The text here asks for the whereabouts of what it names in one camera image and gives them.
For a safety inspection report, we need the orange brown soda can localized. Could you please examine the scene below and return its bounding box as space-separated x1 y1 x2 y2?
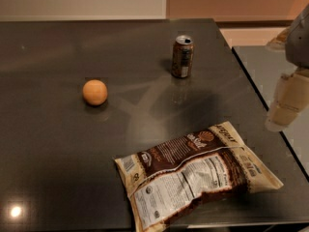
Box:
171 35 194 78

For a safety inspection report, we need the orange ball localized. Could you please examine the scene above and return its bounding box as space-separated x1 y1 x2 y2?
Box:
82 79 108 106

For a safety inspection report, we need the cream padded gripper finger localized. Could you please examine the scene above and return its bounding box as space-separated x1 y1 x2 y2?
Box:
266 68 309 131

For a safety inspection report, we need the grey side table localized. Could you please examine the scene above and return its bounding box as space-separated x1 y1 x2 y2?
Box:
232 46 309 177

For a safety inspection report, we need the brown cream snack bag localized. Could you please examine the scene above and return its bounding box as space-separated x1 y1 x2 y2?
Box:
115 122 283 232

